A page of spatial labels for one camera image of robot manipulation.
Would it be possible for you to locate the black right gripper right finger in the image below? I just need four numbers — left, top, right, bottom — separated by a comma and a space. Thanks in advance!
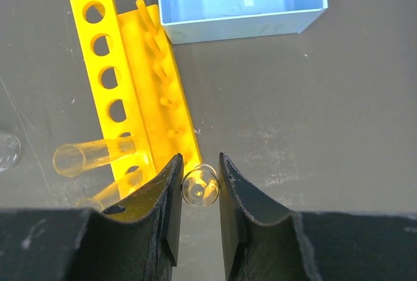
219, 155, 416, 280

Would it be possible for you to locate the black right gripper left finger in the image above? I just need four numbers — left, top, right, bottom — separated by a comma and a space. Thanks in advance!
1, 155, 184, 280

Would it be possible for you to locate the long thin glass tube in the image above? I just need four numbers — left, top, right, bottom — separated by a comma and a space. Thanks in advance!
74, 167, 144, 213

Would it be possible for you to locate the short clear test tube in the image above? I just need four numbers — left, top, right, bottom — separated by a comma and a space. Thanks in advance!
181, 164, 220, 208

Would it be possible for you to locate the yellow test tube rack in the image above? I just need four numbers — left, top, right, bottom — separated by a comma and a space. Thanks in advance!
65, 0, 203, 213

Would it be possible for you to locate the clear glass beaker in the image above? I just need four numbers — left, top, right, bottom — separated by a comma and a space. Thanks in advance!
0, 130, 21, 172

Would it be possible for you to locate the blue divided storage bin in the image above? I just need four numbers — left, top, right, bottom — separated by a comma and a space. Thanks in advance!
158, 0, 328, 44

